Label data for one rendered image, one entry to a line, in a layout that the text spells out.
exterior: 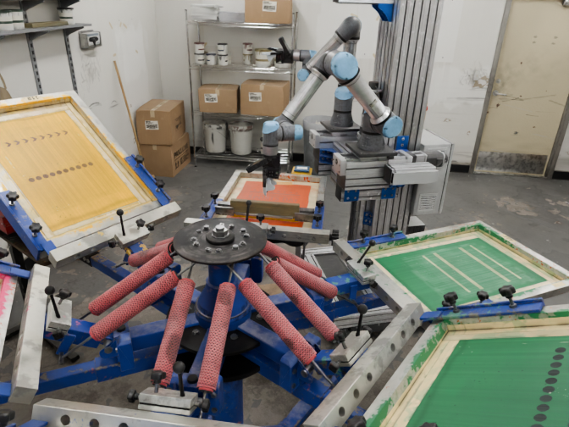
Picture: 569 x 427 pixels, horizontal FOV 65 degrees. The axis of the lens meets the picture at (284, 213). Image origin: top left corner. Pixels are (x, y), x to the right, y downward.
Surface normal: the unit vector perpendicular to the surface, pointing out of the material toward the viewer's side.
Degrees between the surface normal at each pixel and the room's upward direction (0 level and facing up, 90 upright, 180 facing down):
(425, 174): 90
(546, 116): 90
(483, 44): 90
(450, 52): 90
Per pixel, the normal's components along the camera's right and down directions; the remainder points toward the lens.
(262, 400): 0.03, -0.90
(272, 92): -0.17, 0.39
